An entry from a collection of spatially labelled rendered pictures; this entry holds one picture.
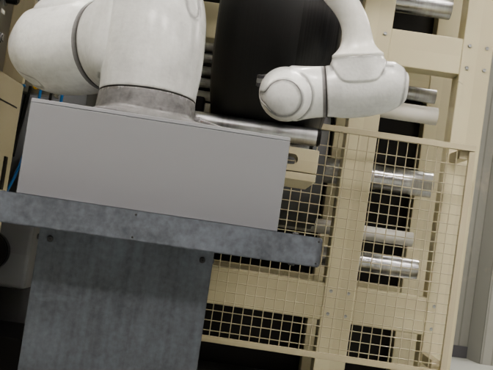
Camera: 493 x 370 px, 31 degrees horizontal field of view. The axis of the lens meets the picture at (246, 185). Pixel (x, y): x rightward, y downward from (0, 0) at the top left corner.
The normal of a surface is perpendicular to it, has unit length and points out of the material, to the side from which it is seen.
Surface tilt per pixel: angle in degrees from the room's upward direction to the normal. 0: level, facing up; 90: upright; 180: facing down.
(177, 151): 90
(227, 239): 90
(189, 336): 90
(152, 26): 84
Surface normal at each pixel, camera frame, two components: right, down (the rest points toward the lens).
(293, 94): 0.04, 0.16
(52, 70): -0.50, 0.57
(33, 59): -0.62, 0.33
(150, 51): 0.05, -0.08
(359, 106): 0.00, 0.62
